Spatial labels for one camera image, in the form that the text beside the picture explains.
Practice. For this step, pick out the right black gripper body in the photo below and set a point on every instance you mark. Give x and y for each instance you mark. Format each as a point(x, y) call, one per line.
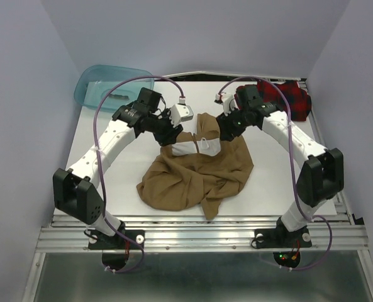
point(236, 121)

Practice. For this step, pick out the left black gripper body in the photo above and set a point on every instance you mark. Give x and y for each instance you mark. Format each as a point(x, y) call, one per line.
point(162, 128)

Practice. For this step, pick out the red plaid skirt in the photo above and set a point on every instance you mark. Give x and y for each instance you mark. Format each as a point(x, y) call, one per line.
point(298, 99)

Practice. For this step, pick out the tan skirt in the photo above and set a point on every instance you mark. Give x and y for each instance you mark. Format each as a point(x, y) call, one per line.
point(198, 169)

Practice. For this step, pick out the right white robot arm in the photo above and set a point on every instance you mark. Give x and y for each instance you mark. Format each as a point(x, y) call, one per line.
point(321, 174)

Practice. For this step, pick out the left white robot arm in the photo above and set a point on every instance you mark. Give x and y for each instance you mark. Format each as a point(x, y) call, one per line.
point(80, 192)

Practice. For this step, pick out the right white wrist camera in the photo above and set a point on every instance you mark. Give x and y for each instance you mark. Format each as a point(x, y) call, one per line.
point(227, 101)

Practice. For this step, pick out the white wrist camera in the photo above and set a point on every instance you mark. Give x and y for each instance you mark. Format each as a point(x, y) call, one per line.
point(227, 101)
point(180, 113)

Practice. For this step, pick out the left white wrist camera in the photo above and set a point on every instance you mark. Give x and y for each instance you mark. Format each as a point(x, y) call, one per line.
point(180, 113)

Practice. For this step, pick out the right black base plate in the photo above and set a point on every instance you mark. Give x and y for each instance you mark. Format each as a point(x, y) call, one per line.
point(272, 238)

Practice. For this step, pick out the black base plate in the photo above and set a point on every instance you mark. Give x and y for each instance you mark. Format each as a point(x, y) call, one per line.
point(272, 238)
point(100, 241)

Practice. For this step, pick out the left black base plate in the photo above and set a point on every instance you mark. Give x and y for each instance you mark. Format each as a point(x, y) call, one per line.
point(100, 241)

